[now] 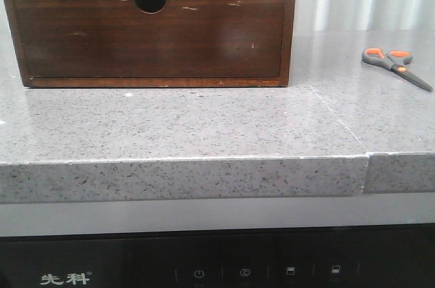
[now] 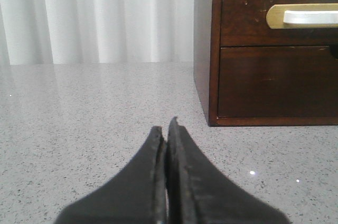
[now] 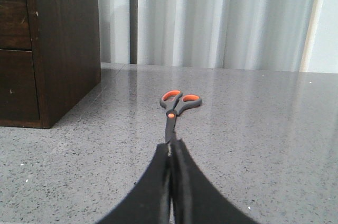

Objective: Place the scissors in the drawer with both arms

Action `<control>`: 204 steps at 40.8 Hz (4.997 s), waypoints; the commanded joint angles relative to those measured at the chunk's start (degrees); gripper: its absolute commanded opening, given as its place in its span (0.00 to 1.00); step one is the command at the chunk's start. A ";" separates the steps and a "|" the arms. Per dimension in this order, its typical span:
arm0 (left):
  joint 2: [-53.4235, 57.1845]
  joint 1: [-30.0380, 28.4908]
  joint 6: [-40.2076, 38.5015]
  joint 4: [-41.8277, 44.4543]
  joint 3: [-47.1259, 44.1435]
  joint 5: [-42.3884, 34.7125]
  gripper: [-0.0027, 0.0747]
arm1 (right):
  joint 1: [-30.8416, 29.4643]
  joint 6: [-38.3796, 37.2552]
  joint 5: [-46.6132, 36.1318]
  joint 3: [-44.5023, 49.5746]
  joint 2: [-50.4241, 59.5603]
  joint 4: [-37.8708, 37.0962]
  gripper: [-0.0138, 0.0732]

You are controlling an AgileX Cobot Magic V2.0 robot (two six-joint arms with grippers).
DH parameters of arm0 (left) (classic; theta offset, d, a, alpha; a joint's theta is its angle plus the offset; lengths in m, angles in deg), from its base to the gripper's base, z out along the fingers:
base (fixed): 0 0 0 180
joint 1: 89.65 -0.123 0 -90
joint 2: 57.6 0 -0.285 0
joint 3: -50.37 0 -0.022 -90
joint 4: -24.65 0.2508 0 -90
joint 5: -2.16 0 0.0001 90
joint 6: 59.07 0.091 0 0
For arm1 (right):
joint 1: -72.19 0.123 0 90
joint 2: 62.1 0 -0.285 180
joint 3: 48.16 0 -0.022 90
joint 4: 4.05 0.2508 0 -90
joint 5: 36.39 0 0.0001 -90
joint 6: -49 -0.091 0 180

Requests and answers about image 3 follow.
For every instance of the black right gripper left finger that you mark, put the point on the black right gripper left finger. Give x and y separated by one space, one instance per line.
149 200

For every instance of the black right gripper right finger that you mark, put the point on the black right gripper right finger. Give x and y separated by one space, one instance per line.
196 200

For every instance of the grey orange scissors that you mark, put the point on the grey orange scissors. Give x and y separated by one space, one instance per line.
175 103

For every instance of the wooden drawer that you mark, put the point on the wooden drawer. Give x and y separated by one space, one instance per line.
18 90
15 32

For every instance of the dark wooden drawer cabinet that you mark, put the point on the dark wooden drawer cabinet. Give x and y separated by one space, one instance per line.
65 50

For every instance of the white pleated curtain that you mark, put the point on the white pleated curtain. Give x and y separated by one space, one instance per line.
279 35

